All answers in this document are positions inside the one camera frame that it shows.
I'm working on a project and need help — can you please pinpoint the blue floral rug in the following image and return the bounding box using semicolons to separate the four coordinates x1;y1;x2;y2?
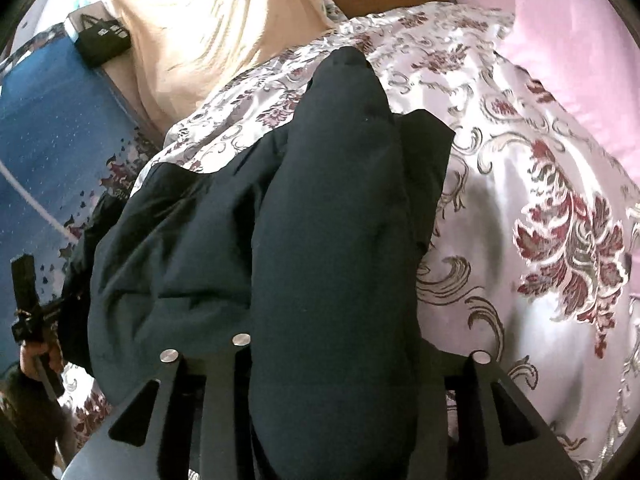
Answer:
0;25;166;376

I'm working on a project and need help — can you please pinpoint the person's left forearm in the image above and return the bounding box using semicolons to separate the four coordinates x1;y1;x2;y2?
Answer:
0;365;68;473

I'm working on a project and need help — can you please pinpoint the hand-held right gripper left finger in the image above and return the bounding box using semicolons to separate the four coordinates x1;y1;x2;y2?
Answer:
70;332;256;480

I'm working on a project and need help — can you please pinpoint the pink pillow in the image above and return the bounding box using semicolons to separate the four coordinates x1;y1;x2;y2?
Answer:
445;0;640;181

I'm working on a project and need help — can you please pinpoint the black puffer jacket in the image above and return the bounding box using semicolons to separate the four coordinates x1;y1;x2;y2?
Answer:
60;46;456;480

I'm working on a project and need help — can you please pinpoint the person's left hand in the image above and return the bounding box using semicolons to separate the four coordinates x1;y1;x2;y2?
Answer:
20;337;65;386

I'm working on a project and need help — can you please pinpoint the cream pillow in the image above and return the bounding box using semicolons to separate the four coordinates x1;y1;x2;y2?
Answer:
107;0;336;136

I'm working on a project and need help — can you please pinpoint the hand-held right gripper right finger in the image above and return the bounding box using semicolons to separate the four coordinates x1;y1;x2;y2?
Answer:
415;337;583;480

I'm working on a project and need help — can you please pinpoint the floral satin bedspread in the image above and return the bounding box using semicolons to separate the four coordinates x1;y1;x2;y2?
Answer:
60;2;640;480

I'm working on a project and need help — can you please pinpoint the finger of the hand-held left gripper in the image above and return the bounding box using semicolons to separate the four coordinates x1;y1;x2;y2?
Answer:
11;254;39;311

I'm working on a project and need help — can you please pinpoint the black bag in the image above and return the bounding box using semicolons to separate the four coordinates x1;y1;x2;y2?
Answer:
75;15;132;67

